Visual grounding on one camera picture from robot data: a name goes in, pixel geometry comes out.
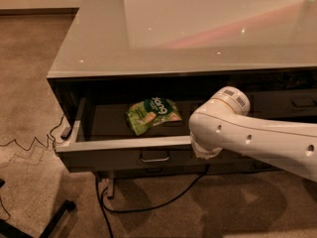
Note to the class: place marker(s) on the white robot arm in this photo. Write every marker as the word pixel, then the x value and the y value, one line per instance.
pixel 223 123

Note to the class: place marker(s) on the grey drawer cabinet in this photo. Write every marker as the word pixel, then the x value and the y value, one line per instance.
pixel 127 51

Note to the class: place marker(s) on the green snack bag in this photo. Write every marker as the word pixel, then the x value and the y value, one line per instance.
pixel 152 112

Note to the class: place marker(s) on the black power adapter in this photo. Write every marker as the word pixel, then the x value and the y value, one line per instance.
pixel 65 133

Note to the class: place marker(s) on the black stand leg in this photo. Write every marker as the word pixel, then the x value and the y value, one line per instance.
pixel 64 205

